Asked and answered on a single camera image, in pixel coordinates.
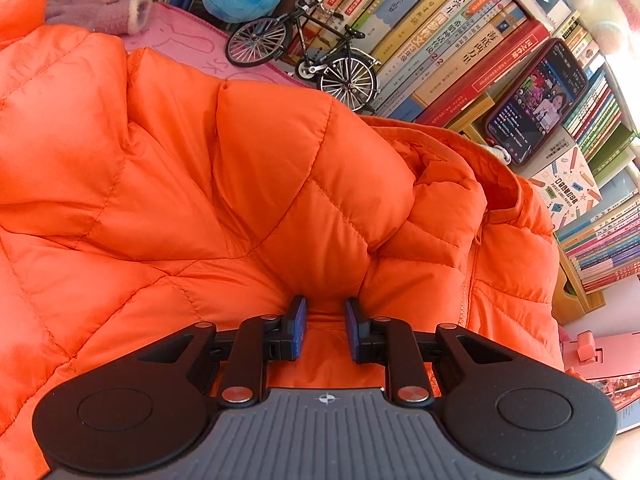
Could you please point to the row of thin books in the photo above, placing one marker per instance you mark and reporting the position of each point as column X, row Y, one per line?
column 600, row 110

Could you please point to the orange puffer jacket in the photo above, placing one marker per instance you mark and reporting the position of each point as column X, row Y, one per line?
column 200, row 185

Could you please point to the white and pink plush bunny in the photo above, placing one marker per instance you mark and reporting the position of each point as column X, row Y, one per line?
column 610, row 15

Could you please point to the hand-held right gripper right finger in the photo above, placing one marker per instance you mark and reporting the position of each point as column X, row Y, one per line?
column 355, row 332

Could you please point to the grey knit glove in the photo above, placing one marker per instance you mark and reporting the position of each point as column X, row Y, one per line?
column 100, row 15

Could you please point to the white pencil-print box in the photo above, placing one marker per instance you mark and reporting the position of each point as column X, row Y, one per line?
column 570, row 185

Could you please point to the pink triangular toy house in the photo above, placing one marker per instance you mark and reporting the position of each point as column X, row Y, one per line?
column 590, row 350

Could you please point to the wooden desk organizer with drawers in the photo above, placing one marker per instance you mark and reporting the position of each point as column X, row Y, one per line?
column 585, row 305

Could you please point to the pink bunny-print blanket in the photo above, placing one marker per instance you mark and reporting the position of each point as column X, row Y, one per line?
column 190, row 40

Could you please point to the black miniature bicycle model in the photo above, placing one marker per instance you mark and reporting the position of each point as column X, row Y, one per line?
column 348, row 81

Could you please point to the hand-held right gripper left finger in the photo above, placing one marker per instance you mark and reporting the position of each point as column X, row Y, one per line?
column 299, row 329

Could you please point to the row of thick books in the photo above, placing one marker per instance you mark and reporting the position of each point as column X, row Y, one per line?
column 425, row 30

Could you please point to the smartphone in red case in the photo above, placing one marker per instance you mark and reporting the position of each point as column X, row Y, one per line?
column 535, row 105

